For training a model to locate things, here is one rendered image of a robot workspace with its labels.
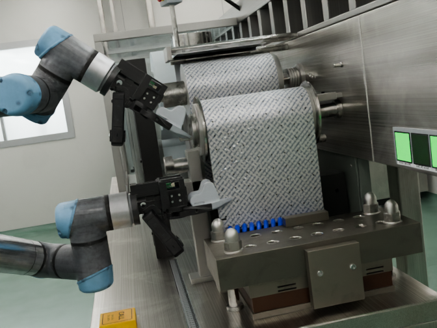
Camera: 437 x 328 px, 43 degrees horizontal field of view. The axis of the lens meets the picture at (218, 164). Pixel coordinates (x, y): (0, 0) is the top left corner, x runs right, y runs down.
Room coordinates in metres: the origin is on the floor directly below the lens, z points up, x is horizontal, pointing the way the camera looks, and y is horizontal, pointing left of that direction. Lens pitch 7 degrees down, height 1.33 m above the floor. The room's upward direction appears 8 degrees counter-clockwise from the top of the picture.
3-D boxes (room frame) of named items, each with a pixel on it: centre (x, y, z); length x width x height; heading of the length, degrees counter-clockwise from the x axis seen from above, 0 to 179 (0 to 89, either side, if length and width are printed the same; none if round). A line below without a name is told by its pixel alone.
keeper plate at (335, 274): (1.00, -0.19, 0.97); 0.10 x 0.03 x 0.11; 99
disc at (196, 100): (1.24, 0.03, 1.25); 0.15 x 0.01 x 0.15; 9
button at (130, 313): (1.05, 0.24, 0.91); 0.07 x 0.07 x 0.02; 9
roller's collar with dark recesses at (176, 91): (1.49, 0.09, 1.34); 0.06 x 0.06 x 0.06; 9
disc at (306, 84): (1.28, -0.22, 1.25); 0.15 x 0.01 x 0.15; 9
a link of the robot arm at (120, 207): (1.16, 0.21, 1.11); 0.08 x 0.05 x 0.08; 9
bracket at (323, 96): (1.29, -0.27, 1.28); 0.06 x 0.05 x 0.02; 99
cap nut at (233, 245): (1.02, -0.01, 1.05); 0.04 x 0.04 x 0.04
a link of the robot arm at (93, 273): (1.15, 0.30, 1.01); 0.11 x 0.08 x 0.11; 60
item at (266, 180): (1.20, -0.10, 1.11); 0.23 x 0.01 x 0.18; 99
